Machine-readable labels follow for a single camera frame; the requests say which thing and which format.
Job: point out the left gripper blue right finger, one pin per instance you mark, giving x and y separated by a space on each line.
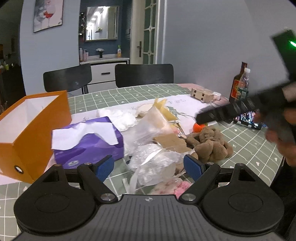
193 167

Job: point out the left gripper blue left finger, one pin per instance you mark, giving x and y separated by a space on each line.
103 168

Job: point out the brown knitted plush toy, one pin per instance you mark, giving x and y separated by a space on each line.
209 145

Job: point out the pink white crochet toy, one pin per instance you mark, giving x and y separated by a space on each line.
174 186

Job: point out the orange red crochet strawberry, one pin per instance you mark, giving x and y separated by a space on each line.
198 127

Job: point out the clear plastic bag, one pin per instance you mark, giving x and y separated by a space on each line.
149 161

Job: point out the white drawstring pouch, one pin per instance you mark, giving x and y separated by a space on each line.
142 110

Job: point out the yellow cloth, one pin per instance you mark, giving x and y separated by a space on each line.
160 105

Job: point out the smartphone on stand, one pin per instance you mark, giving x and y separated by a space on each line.
247 120

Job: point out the purple tissue box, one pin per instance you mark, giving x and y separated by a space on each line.
87 142

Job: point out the clear plastic water bottle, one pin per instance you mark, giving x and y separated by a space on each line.
242 91

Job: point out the dark sauce bottle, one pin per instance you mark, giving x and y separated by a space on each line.
235 83

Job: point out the green checkered tablecloth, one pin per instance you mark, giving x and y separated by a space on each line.
250 146

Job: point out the orange cardboard storage box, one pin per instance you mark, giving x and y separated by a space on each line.
26 134

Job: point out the black chair right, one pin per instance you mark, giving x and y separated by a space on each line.
135 74

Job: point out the black chair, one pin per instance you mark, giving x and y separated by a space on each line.
70 79
135 74

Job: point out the black chair left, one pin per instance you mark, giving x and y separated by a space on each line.
70 79

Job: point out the white drawer cabinet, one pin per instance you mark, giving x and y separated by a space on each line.
103 73

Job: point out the green soap bottle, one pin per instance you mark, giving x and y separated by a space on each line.
119 51

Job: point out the green glass panel door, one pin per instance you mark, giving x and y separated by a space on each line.
146 32

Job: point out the wall mirror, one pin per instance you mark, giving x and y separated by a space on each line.
101 23

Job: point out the wine glass wall picture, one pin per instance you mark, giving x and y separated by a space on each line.
47 14

